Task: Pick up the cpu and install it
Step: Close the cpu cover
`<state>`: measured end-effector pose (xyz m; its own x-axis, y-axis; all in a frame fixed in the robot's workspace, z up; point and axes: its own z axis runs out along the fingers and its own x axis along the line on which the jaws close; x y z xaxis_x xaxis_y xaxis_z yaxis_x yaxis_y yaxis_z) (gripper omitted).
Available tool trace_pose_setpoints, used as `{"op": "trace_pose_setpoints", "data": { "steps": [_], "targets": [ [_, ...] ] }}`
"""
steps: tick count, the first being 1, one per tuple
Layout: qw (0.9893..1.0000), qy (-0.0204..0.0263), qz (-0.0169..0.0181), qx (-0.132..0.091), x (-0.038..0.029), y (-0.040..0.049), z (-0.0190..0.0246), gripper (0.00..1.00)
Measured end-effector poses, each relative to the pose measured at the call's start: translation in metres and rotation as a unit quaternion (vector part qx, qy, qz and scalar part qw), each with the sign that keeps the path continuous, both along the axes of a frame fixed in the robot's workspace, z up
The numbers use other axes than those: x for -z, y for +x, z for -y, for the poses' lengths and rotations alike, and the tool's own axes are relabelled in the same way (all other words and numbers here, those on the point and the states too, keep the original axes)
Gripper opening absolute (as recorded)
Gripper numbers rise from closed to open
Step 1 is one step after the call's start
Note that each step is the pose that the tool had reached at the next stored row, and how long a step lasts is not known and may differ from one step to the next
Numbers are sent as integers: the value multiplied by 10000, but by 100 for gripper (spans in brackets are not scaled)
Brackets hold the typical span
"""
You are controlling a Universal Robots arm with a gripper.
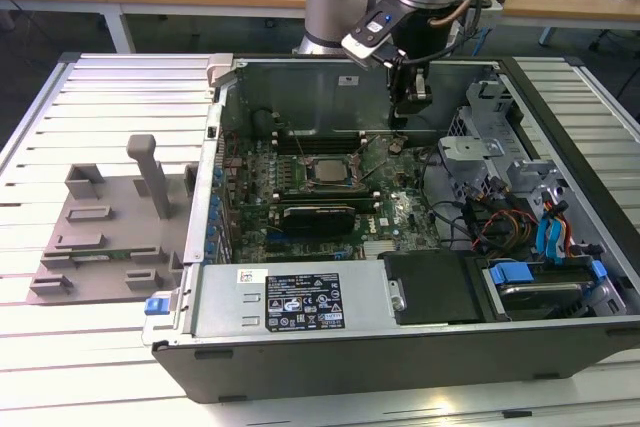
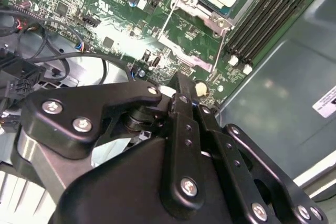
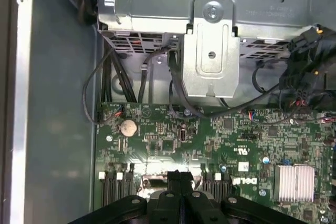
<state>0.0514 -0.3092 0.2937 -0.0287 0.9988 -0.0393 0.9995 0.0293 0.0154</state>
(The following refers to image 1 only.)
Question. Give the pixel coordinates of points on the silver square CPU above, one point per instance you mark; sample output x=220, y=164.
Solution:
x=330, y=170

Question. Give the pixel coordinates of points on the thin metal locking lever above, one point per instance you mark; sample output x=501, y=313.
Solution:
x=300, y=146

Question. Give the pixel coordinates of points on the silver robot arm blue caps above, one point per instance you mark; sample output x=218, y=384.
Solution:
x=335, y=12

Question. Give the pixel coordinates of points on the CPU socket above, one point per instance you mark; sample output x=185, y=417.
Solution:
x=332, y=187

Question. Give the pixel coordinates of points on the round coin cell battery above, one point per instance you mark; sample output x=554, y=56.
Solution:
x=395, y=147

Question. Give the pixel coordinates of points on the metal drive cage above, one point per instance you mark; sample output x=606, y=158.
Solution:
x=470, y=147

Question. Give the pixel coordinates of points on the green motherboard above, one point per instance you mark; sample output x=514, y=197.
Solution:
x=400, y=207

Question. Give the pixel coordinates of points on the black cylindrical part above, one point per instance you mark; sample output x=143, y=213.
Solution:
x=262, y=122

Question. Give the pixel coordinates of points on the grey case release latch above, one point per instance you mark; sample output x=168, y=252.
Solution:
x=220, y=69

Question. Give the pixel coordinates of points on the black graphics card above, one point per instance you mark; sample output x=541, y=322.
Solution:
x=320, y=221

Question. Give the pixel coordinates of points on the silver chipset heatsink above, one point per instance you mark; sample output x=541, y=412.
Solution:
x=378, y=247

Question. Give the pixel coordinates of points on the black plastic shroud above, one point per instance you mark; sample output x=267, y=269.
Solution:
x=435, y=287

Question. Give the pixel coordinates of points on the blue disk carrier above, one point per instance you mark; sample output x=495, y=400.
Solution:
x=510, y=274

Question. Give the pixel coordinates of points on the silver hard disk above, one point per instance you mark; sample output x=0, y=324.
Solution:
x=540, y=297

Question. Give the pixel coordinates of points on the blue plastic clip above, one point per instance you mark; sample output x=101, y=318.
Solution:
x=599, y=269

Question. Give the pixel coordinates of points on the silver power supply unit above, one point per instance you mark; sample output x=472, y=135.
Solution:
x=225, y=297

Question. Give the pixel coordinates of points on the black open PC case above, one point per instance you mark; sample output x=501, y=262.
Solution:
x=350, y=362

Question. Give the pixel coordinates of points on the grey parts rack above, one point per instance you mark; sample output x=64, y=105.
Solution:
x=120, y=227

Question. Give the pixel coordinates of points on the green RAM stick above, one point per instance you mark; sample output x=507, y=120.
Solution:
x=117, y=255

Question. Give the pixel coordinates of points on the blue case latch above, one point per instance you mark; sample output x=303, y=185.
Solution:
x=155, y=307

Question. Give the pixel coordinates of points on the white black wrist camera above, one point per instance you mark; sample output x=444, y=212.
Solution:
x=372, y=34

